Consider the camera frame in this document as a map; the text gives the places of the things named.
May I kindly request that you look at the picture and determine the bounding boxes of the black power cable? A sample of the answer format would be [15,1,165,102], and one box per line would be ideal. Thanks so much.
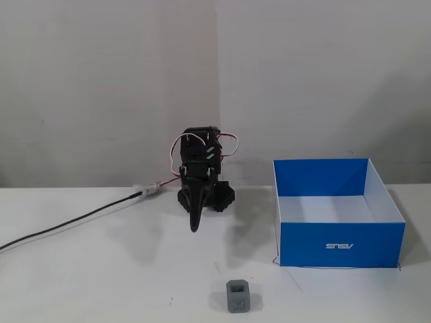
[0,191,144,252]

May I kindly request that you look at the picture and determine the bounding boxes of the blue white cardboard box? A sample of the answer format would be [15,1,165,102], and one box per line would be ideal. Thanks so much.
[271,157,407,268]

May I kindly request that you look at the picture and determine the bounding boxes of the gray 3D-printed block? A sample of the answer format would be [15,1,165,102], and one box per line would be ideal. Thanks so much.
[226,279,250,315]

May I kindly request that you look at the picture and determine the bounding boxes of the red white arm wire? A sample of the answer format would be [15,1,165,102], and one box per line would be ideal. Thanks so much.
[215,132,240,158]

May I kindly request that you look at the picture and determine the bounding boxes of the white taped cable connector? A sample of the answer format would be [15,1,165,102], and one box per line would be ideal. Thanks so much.
[133,181,162,197]

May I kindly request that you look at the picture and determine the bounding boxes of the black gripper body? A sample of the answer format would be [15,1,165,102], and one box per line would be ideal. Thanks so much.
[178,161,220,203]

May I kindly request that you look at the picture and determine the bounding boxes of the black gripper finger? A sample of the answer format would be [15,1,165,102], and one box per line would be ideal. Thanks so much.
[198,183,216,223]
[183,183,205,234]

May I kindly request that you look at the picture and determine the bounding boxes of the red white base wire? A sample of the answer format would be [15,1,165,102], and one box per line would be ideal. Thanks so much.
[158,133,189,188]

